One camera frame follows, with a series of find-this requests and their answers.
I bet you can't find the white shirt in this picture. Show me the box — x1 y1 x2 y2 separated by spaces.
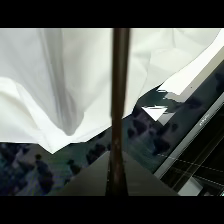
0 28 224 155

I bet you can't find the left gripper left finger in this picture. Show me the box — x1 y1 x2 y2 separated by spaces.
55 151 112 197

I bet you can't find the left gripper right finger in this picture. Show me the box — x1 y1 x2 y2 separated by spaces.
122 151 180 197

